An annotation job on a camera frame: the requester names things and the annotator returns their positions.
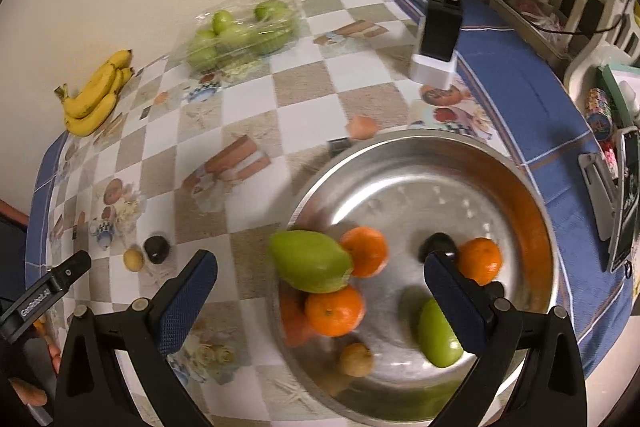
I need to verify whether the silver metal bowl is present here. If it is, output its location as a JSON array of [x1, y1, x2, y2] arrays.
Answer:
[[268, 130, 559, 426]]

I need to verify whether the white charger block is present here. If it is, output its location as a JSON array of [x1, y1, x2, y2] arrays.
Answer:
[[408, 18, 459, 91]]

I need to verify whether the large green mango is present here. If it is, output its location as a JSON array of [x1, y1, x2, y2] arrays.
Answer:
[[268, 230, 354, 294]]

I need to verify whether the black power adapter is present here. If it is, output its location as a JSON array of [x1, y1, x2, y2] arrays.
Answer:
[[419, 0, 463, 62]]

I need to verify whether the green fruit in bowl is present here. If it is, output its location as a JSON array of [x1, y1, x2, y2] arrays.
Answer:
[[418, 298, 464, 369]]

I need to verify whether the dark plum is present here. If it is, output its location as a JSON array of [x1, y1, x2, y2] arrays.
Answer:
[[418, 232, 459, 263], [143, 235, 170, 265]]

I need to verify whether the small yellow fruit in bowl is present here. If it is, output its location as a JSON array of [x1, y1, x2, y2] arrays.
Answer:
[[338, 343, 374, 378]]

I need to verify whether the tangerine in bowl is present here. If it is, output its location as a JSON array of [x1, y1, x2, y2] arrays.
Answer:
[[457, 237, 502, 286]]

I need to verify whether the orange tangerine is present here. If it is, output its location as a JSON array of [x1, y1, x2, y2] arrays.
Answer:
[[305, 285, 366, 337], [340, 227, 388, 279]]

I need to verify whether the small yellow-brown fruit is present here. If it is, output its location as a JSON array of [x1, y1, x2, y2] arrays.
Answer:
[[122, 248, 144, 272]]

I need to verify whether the patterned checkered tablecloth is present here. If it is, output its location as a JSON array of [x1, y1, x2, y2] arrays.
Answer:
[[26, 0, 632, 426]]

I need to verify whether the clear plastic fruit container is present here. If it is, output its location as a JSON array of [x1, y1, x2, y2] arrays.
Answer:
[[167, 0, 302, 76]]

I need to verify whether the yellow banana bunch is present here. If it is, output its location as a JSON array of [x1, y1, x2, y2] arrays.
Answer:
[[54, 49, 134, 138]]

